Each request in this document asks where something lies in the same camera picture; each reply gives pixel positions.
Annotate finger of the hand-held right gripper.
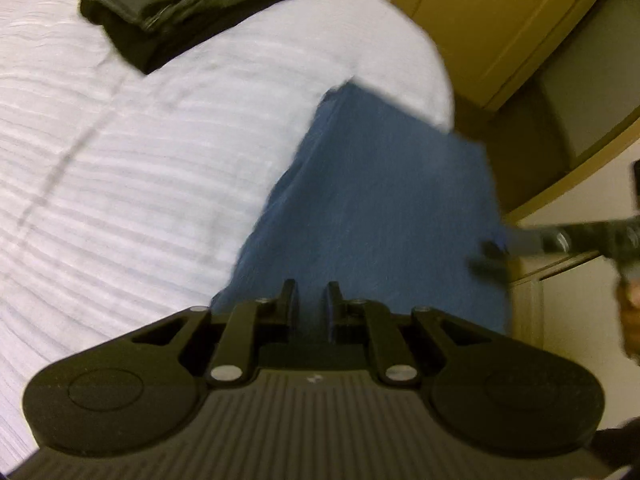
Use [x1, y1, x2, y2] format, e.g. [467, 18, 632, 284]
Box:
[466, 241, 512, 282]
[502, 220, 608, 257]

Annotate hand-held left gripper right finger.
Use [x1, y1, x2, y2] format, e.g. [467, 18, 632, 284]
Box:
[325, 281, 493, 386]

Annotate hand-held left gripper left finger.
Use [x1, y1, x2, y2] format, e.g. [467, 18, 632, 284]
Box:
[131, 278, 300, 386]

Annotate blue denim jeans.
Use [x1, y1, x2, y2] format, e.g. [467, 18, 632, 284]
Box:
[210, 82, 516, 336]

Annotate person's right hand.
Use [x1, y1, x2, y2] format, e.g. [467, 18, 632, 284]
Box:
[617, 277, 640, 361]

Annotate white cabinet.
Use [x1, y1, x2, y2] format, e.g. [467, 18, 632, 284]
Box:
[507, 252, 623, 346]

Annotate grey striped bedsheet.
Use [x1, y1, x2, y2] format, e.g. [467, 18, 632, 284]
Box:
[0, 0, 456, 461]

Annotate wooden wardrobe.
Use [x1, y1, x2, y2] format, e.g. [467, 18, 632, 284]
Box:
[390, 0, 640, 223]

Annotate folded black garment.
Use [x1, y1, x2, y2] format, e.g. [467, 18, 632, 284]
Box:
[80, 0, 281, 75]

